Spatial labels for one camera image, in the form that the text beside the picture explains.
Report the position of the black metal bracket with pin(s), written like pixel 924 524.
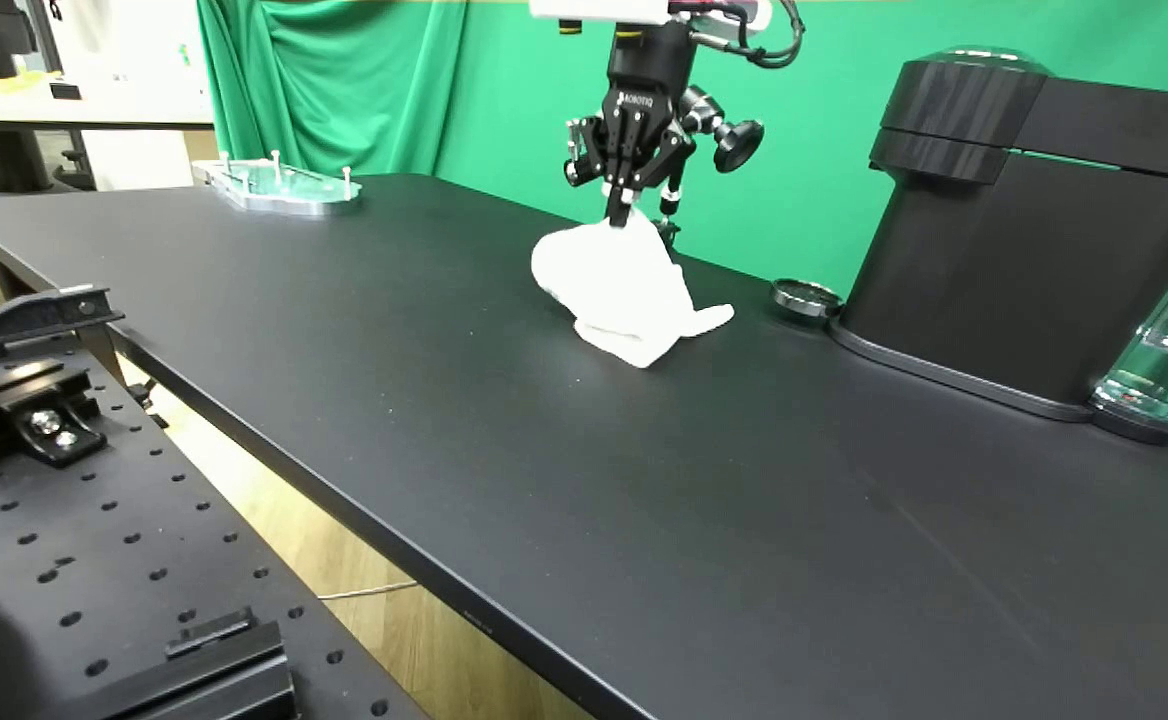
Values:
pixel 26 321

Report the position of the black clamp on breadboard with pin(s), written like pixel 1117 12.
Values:
pixel 57 429

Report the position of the clear acrylic plate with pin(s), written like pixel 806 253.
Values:
pixel 276 184

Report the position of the black coffee machine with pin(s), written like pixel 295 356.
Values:
pixel 1026 241

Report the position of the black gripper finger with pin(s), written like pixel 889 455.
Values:
pixel 619 144
pixel 666 142

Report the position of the white cloth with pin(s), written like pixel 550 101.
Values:
pixel 625 294

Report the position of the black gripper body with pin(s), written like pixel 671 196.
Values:
pixel 648 65

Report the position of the wooden desk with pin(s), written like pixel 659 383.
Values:
pixel 65 115

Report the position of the small black round cap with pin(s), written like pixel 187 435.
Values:
pixel 806 297

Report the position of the black mounting block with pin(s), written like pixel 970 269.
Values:
pixel 197 667

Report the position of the green curtain backdrop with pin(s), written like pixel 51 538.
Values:
pixel 808 123

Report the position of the black perforated breadboard cart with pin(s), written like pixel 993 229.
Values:
pixel 105 573

